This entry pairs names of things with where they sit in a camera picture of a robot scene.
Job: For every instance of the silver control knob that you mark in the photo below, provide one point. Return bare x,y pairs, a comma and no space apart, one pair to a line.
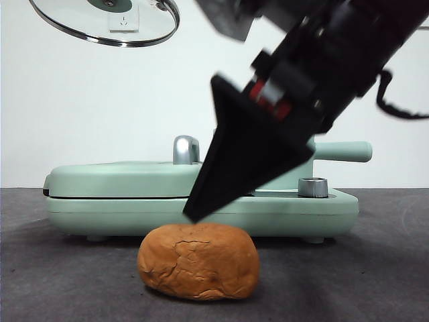
312,187

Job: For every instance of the brown potato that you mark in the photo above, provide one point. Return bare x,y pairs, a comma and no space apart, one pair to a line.
197,261

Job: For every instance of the glass lid with green knob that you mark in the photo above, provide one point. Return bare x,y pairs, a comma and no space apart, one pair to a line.
67,31

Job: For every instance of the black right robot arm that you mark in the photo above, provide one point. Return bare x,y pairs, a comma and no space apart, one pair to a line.
352,50

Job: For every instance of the mint green steamer pot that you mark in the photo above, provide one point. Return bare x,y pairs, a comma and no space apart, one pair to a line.
345,151

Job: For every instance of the mint green breakfast maker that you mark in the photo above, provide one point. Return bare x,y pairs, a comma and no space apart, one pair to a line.
117,208

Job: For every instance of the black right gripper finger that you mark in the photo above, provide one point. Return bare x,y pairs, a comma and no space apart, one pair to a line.
248,154

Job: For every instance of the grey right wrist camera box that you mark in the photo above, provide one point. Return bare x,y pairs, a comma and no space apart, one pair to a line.
228,20

